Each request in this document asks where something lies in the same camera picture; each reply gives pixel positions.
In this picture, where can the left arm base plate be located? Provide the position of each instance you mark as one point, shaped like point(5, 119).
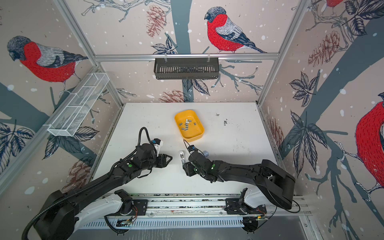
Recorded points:
point(132, 207)

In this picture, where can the black wire basket shelf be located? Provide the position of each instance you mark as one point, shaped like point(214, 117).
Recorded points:
point(186, 68)

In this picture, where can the yellow plastic tray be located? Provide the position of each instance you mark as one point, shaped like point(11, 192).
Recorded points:
point(192, 131)

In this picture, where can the white wire mesh shelf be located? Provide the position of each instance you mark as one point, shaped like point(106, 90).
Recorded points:
point(71, 117)

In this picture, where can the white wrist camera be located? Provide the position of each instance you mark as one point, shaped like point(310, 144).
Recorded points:
point(157, 143)
point(191, 149)

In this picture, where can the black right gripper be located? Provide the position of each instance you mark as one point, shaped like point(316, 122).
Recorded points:
point(188, 169)

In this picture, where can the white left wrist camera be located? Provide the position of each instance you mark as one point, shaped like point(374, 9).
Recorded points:
point(157, 143)

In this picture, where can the white stapler top part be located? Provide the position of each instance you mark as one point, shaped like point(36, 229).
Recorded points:
point(182, 157)

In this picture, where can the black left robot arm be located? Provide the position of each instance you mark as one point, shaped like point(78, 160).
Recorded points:
point(59, 214)

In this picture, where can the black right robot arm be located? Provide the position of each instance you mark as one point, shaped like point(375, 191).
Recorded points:
point(275, 184)

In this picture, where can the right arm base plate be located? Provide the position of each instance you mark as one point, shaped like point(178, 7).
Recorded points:
point(237, 206)

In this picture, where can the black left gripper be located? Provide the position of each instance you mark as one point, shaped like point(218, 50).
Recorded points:
point(163, 160)

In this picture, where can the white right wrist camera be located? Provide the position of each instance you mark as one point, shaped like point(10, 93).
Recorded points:
point(191, 149)

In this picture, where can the aluminium mounting rail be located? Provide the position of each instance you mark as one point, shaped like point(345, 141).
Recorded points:
point(161, 212)

